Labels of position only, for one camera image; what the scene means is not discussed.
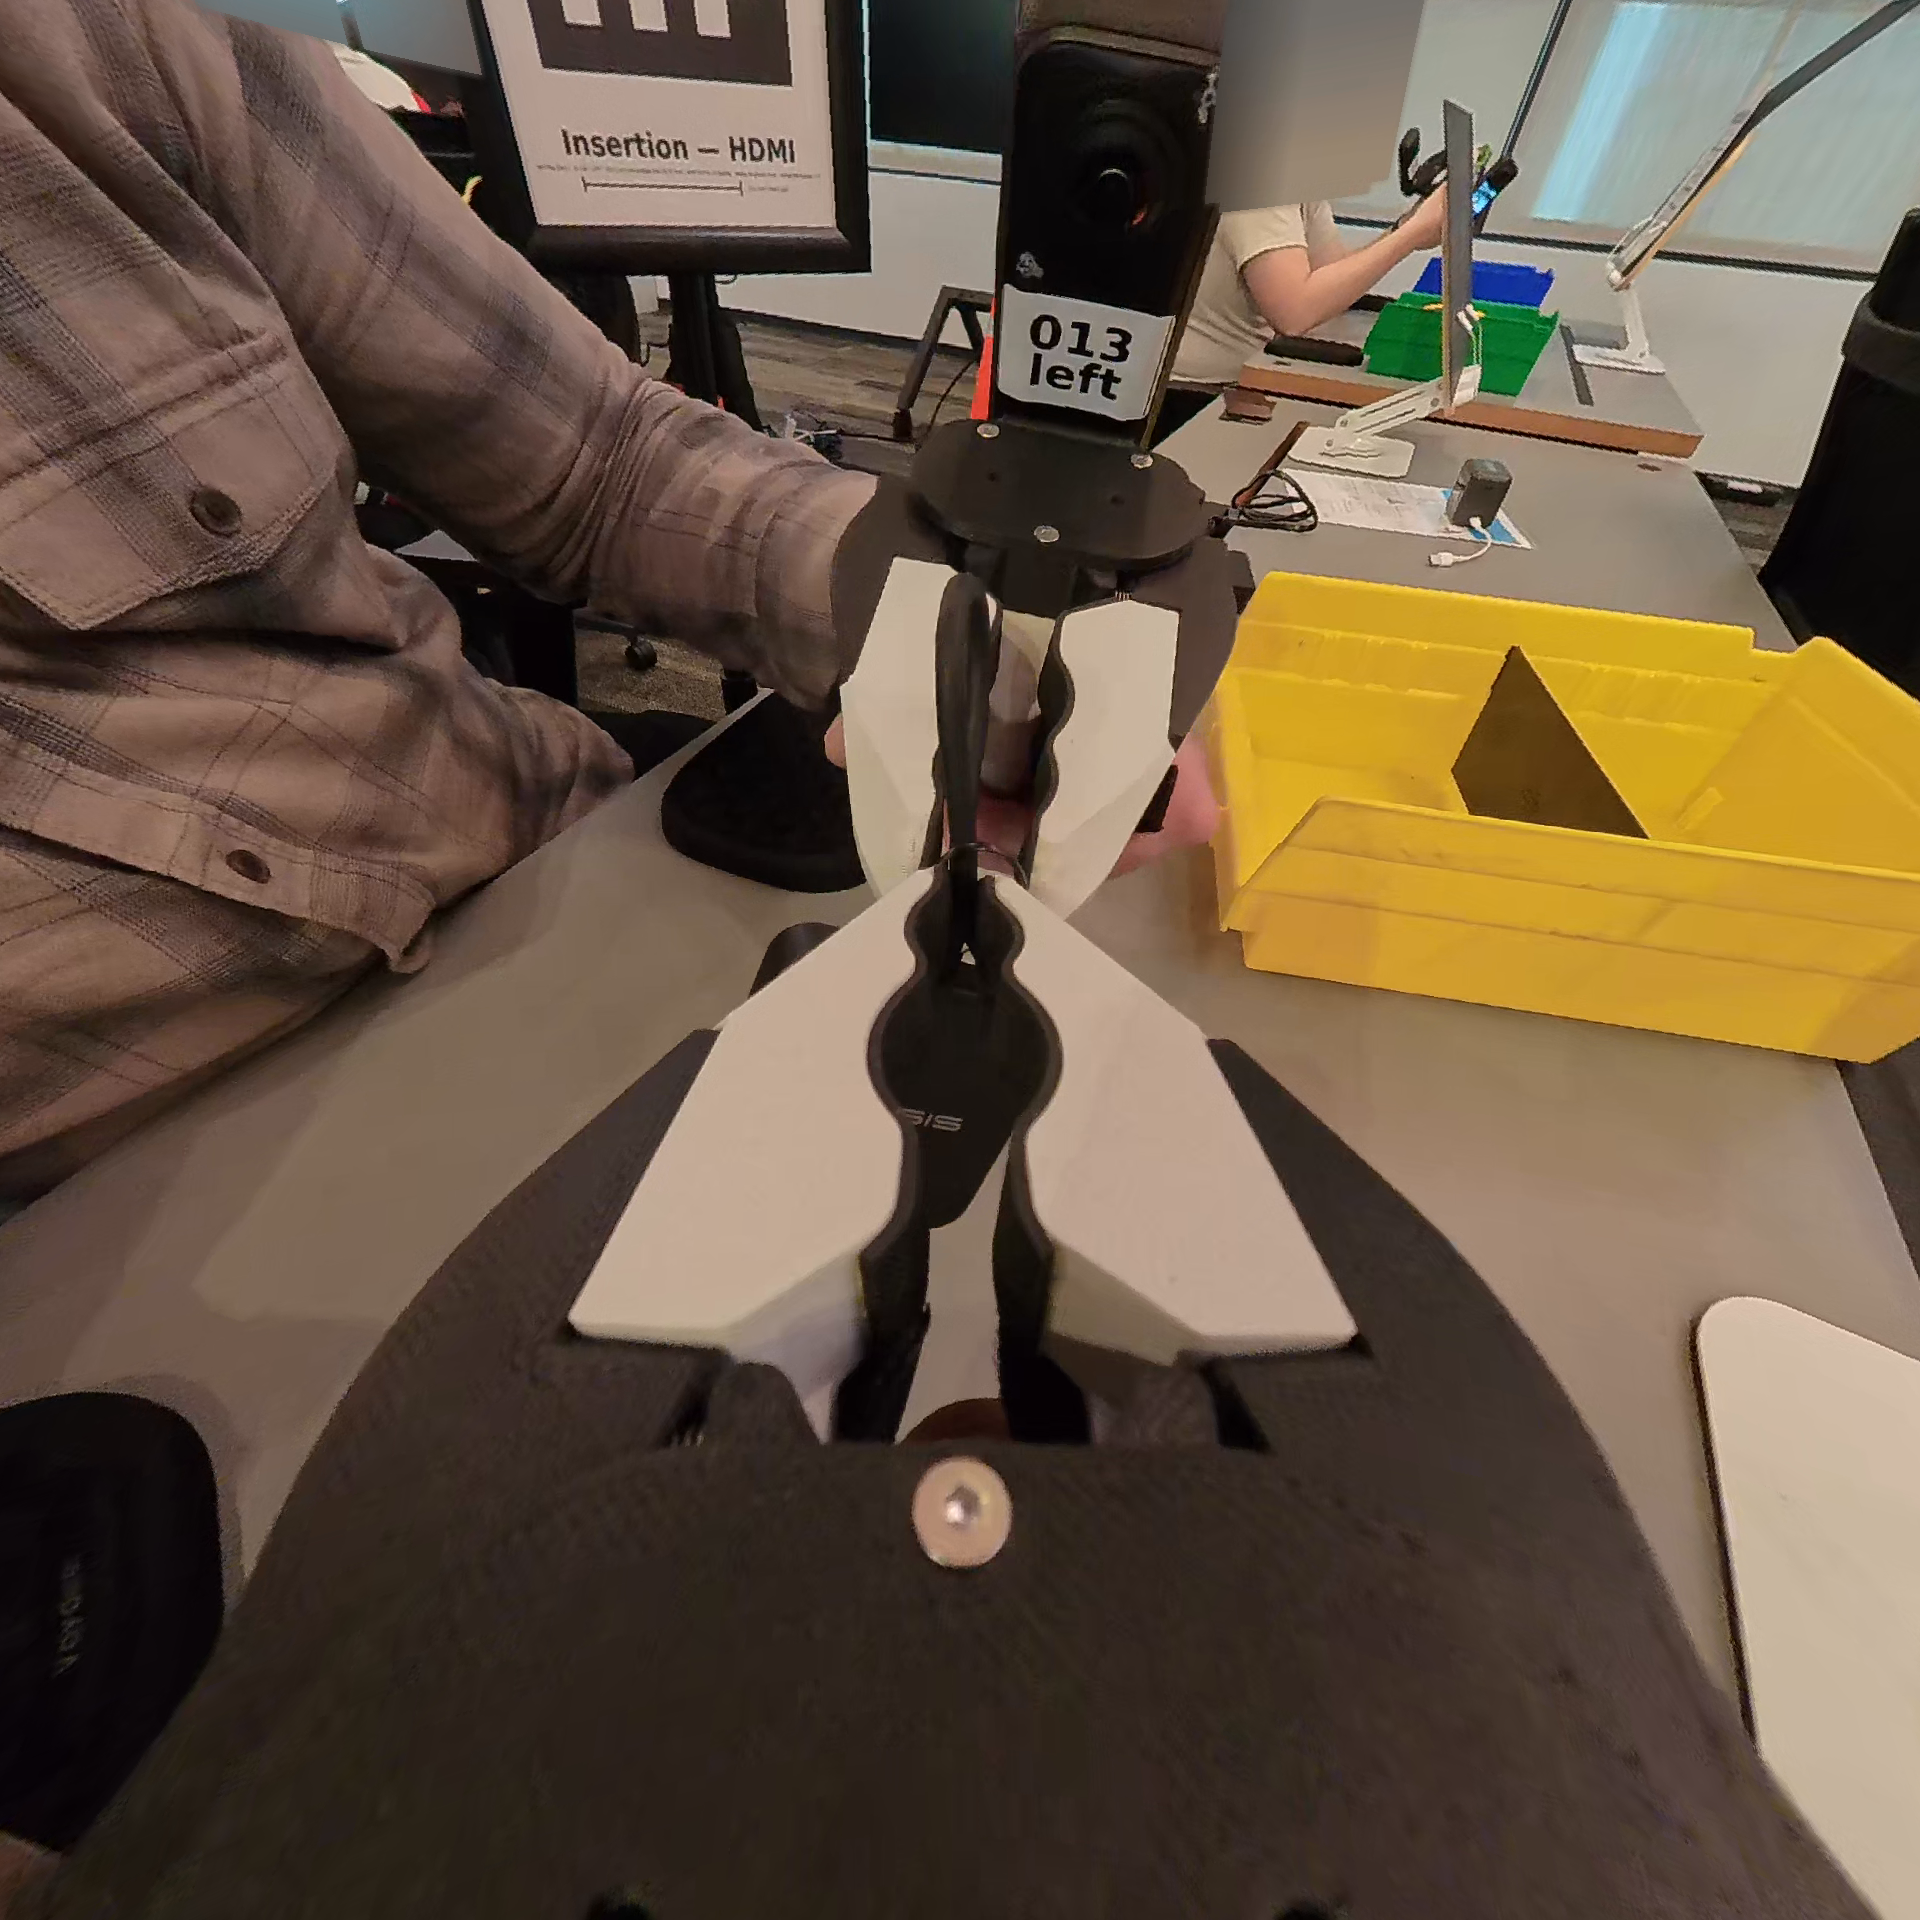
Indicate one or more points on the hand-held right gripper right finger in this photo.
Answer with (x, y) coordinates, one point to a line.
(1187, 1187)

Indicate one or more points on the yellow plastic bin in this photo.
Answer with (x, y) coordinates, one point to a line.
(1771, 840)

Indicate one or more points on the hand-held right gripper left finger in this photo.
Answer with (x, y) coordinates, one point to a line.
(737, 1187)

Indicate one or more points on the black office chair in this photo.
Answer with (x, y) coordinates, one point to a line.
(1846, 481)

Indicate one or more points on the small blue bin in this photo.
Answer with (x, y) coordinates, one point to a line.
(1486, 280)

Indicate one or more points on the person's left hand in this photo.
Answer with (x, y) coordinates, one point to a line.
(1187, 804)

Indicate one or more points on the person's torso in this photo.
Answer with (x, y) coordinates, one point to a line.
(180, 661)

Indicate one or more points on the person's left forearm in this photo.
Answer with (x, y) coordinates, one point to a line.
(601, 450)

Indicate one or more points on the black and white tag board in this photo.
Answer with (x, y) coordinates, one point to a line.
(677, 120)

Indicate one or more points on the green plastic bin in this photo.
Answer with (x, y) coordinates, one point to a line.
(1456, 347)

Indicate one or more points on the black round pad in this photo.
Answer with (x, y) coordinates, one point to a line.
(90, 1621)

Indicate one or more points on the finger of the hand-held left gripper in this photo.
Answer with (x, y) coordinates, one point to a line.
(895, 721)
(1105, 750)

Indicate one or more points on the white stand base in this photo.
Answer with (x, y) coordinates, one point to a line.
(1830, 1561)

